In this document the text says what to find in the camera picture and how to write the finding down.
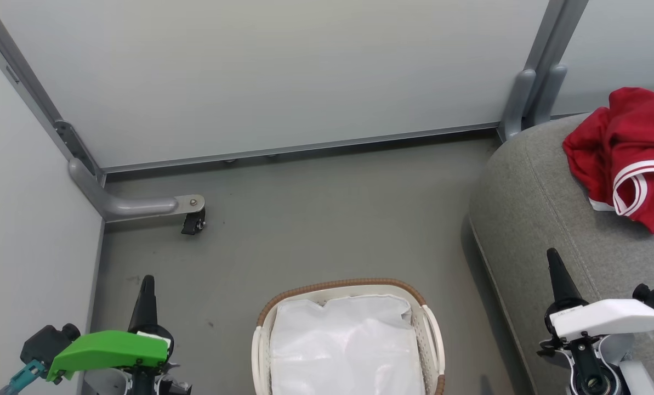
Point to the white basket liner cloth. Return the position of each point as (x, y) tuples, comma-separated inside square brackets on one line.
[(348, 351)]

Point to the grey partition post with bracket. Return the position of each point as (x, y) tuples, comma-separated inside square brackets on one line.
[(30, 88)]

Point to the grey metal partition foot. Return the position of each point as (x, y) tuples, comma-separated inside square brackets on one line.
[(124, 206)]

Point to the red garment with white trim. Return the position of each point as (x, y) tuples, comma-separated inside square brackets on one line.
[(601, 159)]

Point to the grey fabric sofa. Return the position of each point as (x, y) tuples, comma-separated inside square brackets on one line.
[(535, 219)]

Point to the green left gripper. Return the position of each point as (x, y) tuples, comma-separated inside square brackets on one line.
[(107, 348)]

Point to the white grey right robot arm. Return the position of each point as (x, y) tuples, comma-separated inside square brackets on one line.
[(595, 367)]

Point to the white laundry basket brown rim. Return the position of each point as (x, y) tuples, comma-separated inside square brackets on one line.
[(261, 351)]

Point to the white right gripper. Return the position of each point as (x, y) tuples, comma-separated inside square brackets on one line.
[(612, 317)]

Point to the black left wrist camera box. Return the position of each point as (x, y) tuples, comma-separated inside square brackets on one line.
[(44, 343)]

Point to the grey partition bottom rail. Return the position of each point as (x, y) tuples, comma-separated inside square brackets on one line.
[(299, 147)]

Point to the black caster wheel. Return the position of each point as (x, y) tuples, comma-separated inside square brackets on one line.
[(193, 222)]

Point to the grey partition post twin feet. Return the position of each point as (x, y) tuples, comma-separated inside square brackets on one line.
[(540, 77)]

